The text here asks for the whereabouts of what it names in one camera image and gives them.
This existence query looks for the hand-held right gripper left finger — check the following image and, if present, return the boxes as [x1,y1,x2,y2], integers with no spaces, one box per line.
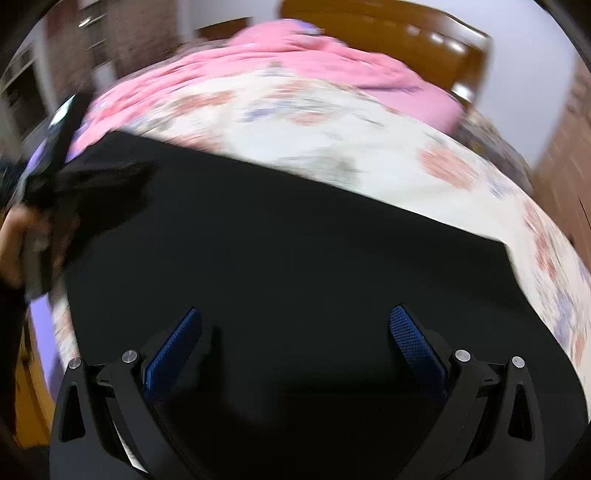
[48,305,204,480]

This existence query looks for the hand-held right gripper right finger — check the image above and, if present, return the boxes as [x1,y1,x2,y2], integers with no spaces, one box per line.
[389,303,546,480]

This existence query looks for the black pants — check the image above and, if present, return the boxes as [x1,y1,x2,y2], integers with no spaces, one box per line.
[58,131,588,480]

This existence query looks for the person's left hand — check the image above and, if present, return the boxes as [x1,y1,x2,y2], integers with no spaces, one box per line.
[0,204,49,288]

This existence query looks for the floral blanket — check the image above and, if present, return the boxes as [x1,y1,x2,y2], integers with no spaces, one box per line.
[28,69,591,402]

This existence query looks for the nightstand with floral cover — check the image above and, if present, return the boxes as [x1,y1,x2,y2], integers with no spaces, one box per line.
[456,111,537,197]

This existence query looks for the wooden wardrobe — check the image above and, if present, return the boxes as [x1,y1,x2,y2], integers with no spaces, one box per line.
[531,60,591,259]

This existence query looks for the pink quilt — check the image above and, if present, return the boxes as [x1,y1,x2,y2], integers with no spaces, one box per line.
[69,18,464,160]

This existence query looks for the wooden headboard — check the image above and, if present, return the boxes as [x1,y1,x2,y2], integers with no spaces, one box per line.
[281,0,491,108]

